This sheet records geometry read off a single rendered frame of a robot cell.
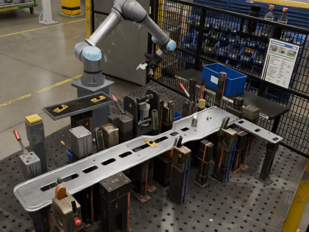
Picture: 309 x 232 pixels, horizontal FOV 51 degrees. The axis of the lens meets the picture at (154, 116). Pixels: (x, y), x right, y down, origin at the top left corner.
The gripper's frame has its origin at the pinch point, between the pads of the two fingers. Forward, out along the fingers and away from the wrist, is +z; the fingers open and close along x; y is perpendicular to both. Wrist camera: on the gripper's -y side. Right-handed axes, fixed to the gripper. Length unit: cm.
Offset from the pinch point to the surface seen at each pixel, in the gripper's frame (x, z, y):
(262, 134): -4, -38, 108
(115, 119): -66, 9, 68
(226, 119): -27, -31, 96
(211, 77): 11, -37, 45
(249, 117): 4, -38, 91
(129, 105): -59, 0, 64
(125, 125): -61, 8, 72
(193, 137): -34, -11, 93
